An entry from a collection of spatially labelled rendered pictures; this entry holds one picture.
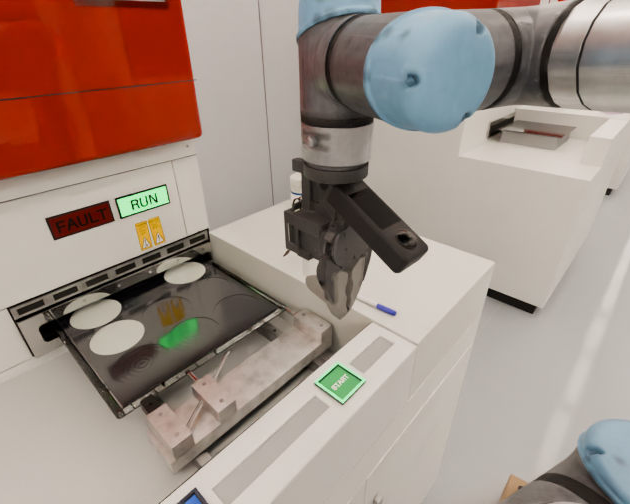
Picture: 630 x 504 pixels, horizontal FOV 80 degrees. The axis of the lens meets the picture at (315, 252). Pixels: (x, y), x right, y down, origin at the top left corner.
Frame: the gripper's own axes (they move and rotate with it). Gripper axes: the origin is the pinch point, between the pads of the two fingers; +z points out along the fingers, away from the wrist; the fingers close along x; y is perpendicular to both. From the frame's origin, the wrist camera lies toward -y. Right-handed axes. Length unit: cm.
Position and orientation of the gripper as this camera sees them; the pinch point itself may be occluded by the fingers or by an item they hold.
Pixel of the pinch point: (345, 312)
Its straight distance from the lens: 50.7
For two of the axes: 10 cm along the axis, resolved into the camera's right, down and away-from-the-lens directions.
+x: -6.8, 3.8, -6.3
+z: 0.1, 8.6, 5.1
